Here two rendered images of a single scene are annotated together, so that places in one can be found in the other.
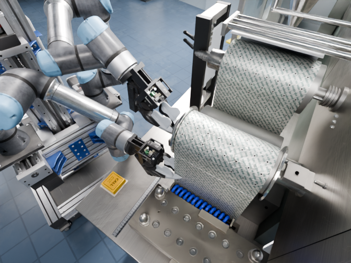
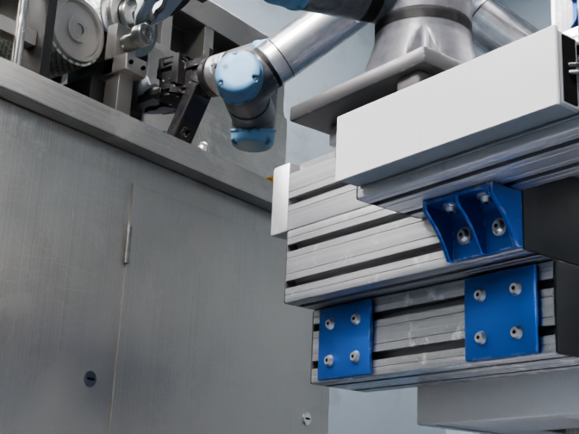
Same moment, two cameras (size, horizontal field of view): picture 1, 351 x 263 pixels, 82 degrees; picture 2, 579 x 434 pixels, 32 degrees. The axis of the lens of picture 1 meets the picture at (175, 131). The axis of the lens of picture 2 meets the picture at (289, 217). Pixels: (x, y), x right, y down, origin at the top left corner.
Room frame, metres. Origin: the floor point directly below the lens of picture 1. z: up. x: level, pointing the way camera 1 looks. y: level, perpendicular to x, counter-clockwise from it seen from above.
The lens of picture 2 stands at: (2.07, 0.44, 0.34)
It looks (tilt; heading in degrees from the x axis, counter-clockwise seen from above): 17 degrees up; 185
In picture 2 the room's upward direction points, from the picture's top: 3 degrees clockwise
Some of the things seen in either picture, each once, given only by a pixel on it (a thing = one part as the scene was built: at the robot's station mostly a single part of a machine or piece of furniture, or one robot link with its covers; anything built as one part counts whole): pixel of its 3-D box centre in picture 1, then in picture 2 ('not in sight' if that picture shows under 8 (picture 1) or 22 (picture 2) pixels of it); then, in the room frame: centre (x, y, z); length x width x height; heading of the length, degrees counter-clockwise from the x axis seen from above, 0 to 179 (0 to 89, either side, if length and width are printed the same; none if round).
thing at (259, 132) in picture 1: (235, 136); (34, 46); (0.40, -0.19, 1.18); 0.26 x 0.12 x 0.12; 57
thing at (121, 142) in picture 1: (128, 142); (222, 73); (0.43, 0.17, 1.11); 0.08 x 0.05 x 0.08; 147
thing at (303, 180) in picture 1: (298, 176); not in sight; (0.21, -0.28, 1.28); 0.06 x 0.05 x 0.02; 57
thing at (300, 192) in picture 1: (289, 181); not in sight; (0.21, -0.27, 1.25); 0.07 x 0.04 x 0.04; 57
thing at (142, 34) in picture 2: not in sight; (143, 34); (0.44, 0.02, 1.18); 0.04 x 0.02 x 0.04; 147
